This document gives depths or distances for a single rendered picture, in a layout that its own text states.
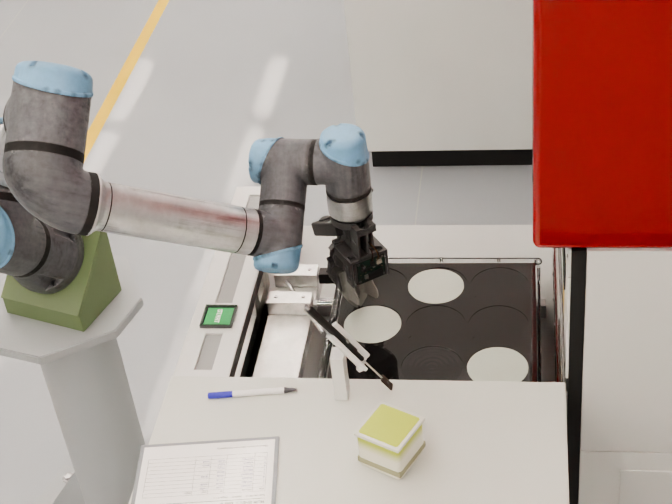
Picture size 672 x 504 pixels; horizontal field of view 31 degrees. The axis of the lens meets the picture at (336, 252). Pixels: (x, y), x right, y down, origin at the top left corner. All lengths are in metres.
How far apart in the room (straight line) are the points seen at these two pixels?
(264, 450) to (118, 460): 0.85
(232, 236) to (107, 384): 0.70
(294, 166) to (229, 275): 0.32
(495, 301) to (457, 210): 1.80
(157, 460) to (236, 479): 0.13
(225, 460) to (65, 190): 0.46
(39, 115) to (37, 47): 3.57
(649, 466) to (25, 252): 1.13
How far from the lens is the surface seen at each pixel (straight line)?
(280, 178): 1.95
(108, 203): 1.83
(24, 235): 2.22
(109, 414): 2.55
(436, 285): 2.19
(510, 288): 2.19
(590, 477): 2.05
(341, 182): 1.95
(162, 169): 4.34
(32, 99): 1.82
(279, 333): 2.16
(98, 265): 2.35
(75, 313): 2.33
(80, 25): 5.49
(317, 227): 2.12
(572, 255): 1.75
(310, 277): 2.24
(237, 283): 2.16
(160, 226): 1.86
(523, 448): 1.81
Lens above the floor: 2.27
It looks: 37 degrees down
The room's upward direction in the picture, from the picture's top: 7 degrees counter-clockwise
